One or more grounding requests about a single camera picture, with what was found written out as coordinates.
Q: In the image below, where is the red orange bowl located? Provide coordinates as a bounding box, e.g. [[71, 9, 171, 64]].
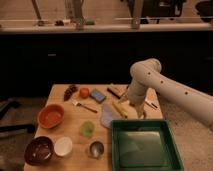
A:
[[37, 104, 64, 129]]

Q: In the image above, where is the dark brown brush block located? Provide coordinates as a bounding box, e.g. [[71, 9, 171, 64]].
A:
[[107, 84, 125, 99]]

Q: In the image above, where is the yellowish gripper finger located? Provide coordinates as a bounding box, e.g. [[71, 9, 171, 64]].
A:
[[135, 105, 147, 119]]

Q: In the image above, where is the small metal cup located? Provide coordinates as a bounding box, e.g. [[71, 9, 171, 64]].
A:
[[89, 141, 104, 159]]

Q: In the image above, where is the dark maroon bowl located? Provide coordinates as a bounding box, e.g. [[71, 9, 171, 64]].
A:
[[24, 136, 54, 166]]

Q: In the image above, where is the green plastic cup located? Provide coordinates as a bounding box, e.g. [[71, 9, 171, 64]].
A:
[[80, 121, 95, 138]]

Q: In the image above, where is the light blue towel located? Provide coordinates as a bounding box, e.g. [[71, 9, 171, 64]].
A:
[[100, 103, 120, 129]]

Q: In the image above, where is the bunch of dark grapes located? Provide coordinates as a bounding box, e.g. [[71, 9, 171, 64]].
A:
[[64, 84, 78, 101]]

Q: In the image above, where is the blue sponge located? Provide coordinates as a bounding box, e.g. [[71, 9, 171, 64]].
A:
[[90, 89, 106, 104]]

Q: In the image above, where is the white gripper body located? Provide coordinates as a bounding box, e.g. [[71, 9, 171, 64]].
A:
[[127, 80, 148, 106]]

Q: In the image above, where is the green plastic tray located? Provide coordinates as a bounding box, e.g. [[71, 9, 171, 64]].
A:
[[111, 120, 184, 171]]

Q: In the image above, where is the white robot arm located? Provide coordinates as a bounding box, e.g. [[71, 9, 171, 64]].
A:
[[127, 58, 213, 129]]

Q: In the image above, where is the small white bowl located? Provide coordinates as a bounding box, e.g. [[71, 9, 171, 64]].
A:
[[54, 137, 73, 157]]

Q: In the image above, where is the white handled knife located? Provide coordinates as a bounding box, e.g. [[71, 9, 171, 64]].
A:
[[145, 100, 158, 110]]

